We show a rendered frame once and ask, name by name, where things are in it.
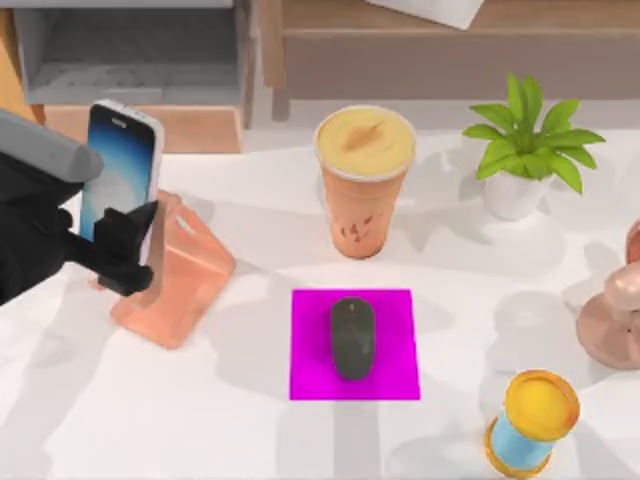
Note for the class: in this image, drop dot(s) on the white smartphone with blue screen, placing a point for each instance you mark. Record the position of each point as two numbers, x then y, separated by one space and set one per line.
120 150

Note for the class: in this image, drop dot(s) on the salmon phone stand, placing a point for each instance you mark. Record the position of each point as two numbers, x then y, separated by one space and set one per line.
185 280

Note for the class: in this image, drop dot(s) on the pale wooden drawer front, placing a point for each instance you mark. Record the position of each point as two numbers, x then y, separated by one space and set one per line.
140 127

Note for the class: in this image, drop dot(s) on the pale grey rounded box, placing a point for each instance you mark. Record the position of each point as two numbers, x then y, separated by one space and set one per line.
45 147

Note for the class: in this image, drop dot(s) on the wooden cupboard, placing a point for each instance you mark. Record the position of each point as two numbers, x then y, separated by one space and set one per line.
7 50

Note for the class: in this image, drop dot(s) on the orange drink cup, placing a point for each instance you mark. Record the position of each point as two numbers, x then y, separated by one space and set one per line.
364 175

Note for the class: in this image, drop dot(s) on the dark grey computer mouse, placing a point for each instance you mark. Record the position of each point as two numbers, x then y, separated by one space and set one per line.
353 340

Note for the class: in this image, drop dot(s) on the magenta mouse pad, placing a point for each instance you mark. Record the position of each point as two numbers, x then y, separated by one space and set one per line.
395 350

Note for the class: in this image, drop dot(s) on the wooden open shelf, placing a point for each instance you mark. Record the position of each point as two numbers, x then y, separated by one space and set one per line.
450 55

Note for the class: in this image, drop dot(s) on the white flat sheet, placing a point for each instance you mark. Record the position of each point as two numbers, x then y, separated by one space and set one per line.
435 10

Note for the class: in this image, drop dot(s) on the green plant in white pot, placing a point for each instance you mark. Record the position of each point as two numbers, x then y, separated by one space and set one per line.
520 150

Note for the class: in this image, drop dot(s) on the yellow and blue can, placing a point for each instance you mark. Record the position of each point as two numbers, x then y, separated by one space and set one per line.
535 425

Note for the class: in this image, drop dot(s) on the rose gold rounded object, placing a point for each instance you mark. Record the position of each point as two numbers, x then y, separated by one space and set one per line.
607 320

